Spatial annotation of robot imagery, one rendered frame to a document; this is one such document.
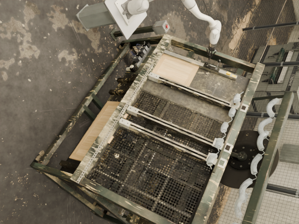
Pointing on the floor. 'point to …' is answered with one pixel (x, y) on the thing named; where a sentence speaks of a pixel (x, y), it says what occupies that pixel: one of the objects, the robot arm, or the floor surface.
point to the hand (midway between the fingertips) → (209, 57)
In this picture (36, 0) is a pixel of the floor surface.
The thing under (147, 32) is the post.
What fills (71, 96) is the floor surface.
